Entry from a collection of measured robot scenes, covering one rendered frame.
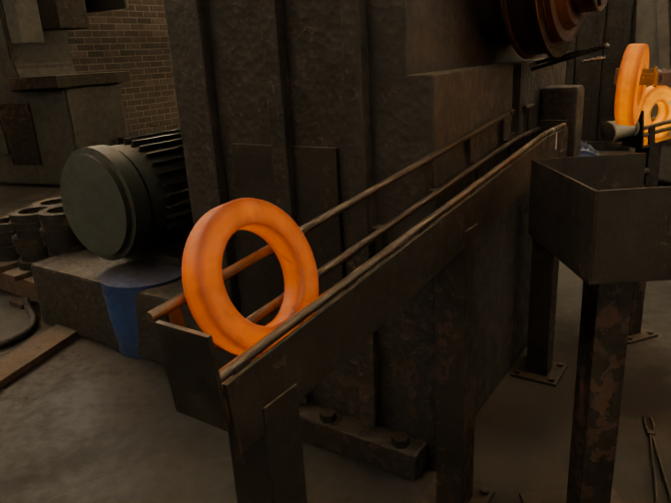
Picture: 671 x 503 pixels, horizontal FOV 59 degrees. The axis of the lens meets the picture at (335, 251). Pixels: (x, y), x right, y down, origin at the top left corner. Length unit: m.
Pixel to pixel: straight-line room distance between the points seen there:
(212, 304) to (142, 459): 1.02
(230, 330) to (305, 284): 0.13
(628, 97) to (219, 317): 0.90
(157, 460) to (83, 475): 0.17
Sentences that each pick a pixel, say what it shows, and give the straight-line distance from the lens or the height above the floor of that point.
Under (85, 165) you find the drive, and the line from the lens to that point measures 2.08.
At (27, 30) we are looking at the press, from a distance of 5.14.
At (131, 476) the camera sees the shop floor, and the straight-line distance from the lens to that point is 1.58.
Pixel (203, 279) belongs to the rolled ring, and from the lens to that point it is 0.63.
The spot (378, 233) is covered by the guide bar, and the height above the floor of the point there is 0.65.
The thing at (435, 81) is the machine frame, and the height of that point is 0.86.
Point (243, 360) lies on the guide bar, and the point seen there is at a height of 0.63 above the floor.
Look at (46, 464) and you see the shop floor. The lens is 1.71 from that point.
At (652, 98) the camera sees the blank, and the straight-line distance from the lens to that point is 1.97.
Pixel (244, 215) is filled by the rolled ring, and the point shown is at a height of 0.75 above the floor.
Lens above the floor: 0.91
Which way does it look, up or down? 18 degrees down
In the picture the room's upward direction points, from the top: 3 degrees counter-clockwise
